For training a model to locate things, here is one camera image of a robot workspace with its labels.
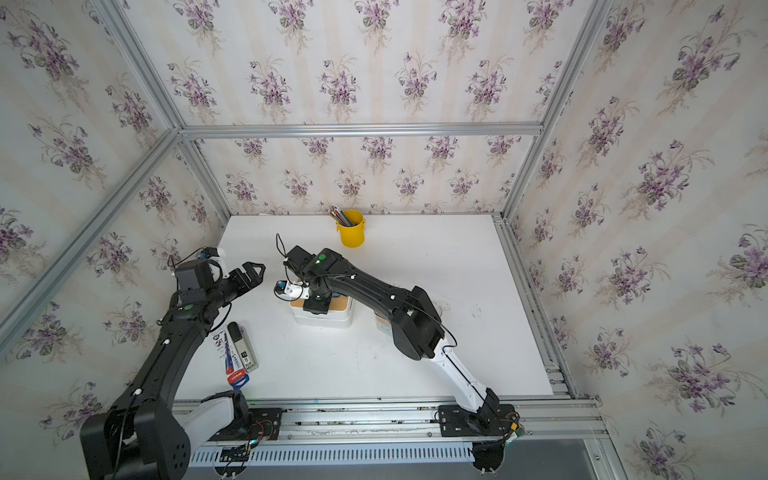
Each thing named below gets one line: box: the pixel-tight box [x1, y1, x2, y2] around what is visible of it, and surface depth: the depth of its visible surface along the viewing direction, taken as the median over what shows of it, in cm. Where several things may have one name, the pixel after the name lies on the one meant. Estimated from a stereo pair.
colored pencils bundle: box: [329, 205, 355, 227], surface depth 103 cm
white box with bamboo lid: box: [290, 295, 353, 329], surface depth 85 cm
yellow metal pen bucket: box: [336, 210, 367, 249], surface depth 111 cm
